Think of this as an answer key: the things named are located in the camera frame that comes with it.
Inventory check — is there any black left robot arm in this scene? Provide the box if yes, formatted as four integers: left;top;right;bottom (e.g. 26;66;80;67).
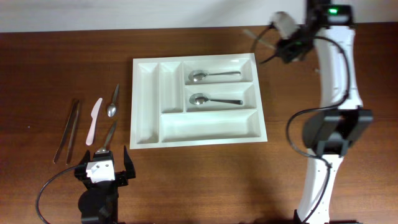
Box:
74;147;136;223

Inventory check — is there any white plastic cutlery tray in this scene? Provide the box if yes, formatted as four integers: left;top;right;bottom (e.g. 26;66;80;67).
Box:
129;53;267;149

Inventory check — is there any steel dessert spoon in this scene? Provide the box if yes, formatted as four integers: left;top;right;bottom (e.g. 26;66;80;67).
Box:
95;121;117;154

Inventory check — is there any large steel spoon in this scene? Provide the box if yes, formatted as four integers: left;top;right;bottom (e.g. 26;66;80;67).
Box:
188;93;243;105

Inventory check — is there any small steel teaspoon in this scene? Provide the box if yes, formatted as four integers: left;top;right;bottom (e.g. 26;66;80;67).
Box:
106;84;119;118

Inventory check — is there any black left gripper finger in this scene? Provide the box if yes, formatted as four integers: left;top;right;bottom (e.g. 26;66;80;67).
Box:
123;146;136;179
78;150;91;169

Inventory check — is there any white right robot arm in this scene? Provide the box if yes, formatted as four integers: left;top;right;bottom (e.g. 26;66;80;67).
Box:
274;1;373;223

